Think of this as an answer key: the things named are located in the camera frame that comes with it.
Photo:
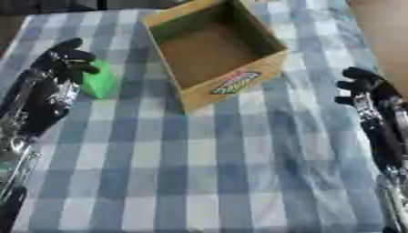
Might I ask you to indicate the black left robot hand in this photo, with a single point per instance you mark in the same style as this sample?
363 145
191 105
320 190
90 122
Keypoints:
40 100

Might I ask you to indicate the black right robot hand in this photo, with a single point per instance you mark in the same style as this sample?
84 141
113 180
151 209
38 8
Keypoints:
380 121

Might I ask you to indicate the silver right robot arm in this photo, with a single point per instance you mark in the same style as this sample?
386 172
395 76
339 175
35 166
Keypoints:
394 200

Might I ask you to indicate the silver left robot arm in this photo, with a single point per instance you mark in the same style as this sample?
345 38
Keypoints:
13 170

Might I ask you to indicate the tan cardboard box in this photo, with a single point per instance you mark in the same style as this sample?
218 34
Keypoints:
215 51

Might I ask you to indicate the green angular block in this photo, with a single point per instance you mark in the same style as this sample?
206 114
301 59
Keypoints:
98 80

